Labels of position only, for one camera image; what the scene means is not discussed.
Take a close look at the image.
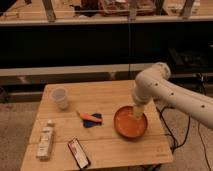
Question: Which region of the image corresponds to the long metal shelf rail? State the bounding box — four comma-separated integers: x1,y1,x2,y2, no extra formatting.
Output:
0,63,152,85

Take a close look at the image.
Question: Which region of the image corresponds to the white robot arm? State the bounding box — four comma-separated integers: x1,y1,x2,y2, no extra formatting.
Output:
132,62,213,130

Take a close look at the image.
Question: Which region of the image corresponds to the orange carrot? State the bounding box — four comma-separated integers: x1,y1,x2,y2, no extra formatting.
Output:
77,111,102,123

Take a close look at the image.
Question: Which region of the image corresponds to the clear plastic cup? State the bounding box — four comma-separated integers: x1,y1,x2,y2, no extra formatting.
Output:
51,87,69,110

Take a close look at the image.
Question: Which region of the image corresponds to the orange round bowl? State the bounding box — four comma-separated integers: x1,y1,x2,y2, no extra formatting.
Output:
114,106,148,139

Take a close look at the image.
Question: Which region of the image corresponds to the white glue bottle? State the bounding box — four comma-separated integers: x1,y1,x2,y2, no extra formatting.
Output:
36,120,54,160

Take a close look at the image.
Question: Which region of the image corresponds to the black red flat box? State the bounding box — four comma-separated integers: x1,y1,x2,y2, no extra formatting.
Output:
68,138,91,170

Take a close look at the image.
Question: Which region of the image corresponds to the black cable on floor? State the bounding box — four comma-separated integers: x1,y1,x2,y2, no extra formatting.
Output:
156,105,213,171

